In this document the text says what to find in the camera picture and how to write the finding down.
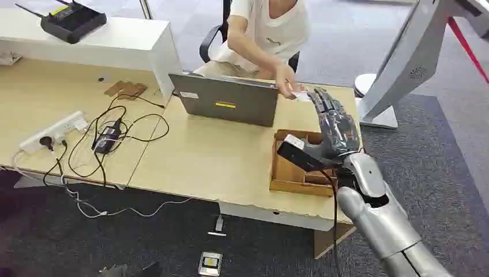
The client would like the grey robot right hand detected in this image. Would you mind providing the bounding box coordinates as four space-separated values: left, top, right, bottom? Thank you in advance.
307 88 361 162

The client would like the wooden card box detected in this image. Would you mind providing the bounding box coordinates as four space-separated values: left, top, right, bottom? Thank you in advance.
269 129 339 198

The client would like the person's hand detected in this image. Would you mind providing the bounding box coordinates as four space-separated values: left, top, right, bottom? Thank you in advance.
274 64 303 101

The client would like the white machine stand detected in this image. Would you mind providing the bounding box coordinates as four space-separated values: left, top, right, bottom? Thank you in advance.
353 0 489 130

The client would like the wooden desk leg panel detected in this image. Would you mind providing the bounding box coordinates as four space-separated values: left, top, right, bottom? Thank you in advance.
313 223 357 260

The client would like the grey laptop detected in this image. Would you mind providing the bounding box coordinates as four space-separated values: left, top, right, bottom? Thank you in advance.
168 72 279 128

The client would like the person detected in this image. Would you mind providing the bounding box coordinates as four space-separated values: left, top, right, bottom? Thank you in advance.
193 0 310 101

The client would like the red bar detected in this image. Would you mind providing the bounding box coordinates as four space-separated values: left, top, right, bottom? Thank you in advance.
446 16 489 85

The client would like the black office chair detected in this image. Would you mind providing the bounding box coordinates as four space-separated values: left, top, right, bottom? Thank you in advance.
199 0 301 73

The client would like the small silver floor device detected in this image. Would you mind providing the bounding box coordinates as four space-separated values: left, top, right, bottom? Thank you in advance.
197 251 224 277

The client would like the brown cardboard piece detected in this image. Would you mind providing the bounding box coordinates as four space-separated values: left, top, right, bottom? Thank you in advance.
103 80 148 102

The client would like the metal pole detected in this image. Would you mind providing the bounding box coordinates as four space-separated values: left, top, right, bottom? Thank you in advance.
138 0 154 20

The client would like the black power adapter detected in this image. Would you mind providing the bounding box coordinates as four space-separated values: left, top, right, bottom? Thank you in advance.
91 118 123 155

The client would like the white desk riser shelf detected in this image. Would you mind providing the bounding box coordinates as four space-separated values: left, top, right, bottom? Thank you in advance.
0 8 183 101

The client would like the white power strip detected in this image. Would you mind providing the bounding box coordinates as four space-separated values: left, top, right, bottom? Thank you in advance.
18 110 89 155

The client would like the black router with antennas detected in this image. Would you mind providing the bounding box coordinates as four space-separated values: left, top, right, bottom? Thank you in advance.
14 0 108 45

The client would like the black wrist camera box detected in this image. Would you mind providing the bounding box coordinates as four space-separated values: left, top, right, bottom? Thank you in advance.
276 133 326 173

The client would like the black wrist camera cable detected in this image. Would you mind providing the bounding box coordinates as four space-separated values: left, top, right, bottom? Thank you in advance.
320 170 342 277

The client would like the white desk bracket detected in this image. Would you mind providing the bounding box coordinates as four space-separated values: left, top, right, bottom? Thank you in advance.
207 214 228 237

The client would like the black power cable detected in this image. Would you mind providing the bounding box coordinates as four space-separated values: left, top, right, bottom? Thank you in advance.
42 93 171 188

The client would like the white cable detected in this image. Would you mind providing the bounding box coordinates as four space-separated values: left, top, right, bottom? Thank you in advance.
11 149 194 219

